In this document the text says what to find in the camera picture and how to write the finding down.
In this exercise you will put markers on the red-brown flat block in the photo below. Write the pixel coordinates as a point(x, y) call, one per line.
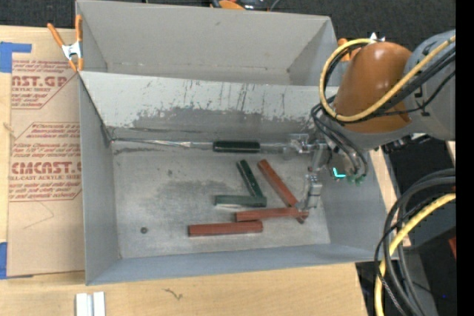
point(266, 214)
point(224, 228)
point(276, 179)

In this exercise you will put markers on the brown cardboard board, red print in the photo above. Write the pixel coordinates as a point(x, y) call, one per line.
point(40, 159)

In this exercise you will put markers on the grey metal bin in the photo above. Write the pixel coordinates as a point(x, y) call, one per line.
point(177, 188)

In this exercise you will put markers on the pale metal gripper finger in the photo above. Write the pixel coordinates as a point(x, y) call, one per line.
point(313, 192)
point(301, 147)

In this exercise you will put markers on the dark green flat block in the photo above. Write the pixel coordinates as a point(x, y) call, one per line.
point(251, 179)
point(236, 147)
point(237, 200)

